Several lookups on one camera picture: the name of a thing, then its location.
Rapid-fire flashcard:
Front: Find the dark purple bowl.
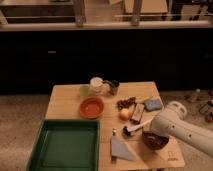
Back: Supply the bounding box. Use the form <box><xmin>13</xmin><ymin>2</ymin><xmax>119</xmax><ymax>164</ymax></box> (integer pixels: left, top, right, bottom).
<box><xmin>142</xmin><ymin>131</ymin><xmax>169</xmax><ymax>150</ymax></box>

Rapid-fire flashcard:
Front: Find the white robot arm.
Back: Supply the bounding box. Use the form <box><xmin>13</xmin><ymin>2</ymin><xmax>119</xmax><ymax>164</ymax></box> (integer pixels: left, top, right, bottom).
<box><xmin>150</xmin><ymin>101</ymin><xmax>213</xmax><ymax>157</ymax></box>

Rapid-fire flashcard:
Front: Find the white cup stack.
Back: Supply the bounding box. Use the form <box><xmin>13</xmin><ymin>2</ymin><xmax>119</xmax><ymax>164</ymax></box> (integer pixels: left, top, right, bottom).
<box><xmin>90</xmin><ymin>77</ymin><xmax>103</xmax><ymax>94</ymax></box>

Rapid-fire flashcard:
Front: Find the green plastic tray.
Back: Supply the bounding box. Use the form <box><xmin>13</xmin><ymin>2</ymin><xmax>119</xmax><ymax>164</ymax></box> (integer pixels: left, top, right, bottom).
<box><xmin>26</xmin><ymin>119</ymin><xmax>100</xmax><ymax>171</ymax></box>

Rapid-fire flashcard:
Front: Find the dark cup with plant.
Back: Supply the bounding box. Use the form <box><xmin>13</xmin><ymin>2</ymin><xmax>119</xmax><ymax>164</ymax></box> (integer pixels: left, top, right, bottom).
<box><xmin>104</xmin><ymin>80</ymin><xmax>120</xmax><ymax>95</ymax></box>

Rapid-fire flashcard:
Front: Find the light green cup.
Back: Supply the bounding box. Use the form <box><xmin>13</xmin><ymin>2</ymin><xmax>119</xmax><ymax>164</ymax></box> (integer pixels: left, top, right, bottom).
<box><xmin>79</xmin><ymin>85</ymin><xmax>90</xmax><ymax>97</ymax></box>

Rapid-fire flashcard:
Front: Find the brown grape bunch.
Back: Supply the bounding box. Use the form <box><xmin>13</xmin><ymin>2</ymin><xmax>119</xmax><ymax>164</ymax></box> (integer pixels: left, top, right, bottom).
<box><xmin>117</xmin><ymin>97</ymin><xmax>136</xmax><ymax>110</ymax></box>

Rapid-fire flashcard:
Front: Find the orange bowl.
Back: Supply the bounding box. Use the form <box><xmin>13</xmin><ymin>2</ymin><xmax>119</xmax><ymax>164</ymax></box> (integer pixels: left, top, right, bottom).
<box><xmin>79</xmin><ymin>97</ymin><xmax>104</xmax><ymax>119</ymax></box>

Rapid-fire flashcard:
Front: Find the orange fruit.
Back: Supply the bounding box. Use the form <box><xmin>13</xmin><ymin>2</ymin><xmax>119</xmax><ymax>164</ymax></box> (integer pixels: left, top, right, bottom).
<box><xmin>119</xmin><ymin>108</ymin><xmax>131</xmax><ymax>121</ymax></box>

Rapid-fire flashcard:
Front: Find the brown rectangular block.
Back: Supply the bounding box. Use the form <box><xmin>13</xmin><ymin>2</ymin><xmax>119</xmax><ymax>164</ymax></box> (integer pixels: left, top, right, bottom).
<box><xmin>131</xmin><ymin>103</ymin><xmax>144</xmax><ymax>124</ymax></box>

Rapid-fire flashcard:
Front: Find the blue sponge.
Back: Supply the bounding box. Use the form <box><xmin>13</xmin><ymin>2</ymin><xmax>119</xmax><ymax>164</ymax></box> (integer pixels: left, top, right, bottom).
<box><xmin>144</xmin><ymin>99</ymin><xmax>162</xmax><ymax>111</ymax></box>

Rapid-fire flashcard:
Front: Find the white dish brush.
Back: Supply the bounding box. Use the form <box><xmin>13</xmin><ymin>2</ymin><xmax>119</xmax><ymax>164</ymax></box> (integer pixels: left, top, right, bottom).
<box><xmin>123</xmin><ymin>120</ymin><xmax>150</xmax><ymax>136</ymax></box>

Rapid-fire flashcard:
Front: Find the blue folded cloth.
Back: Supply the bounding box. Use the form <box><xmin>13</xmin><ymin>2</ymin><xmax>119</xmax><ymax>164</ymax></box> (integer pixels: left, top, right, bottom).
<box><xmin>111</xmin><ymin>136</ymin><xmax>134</xmax><ymax>161</ymax></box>

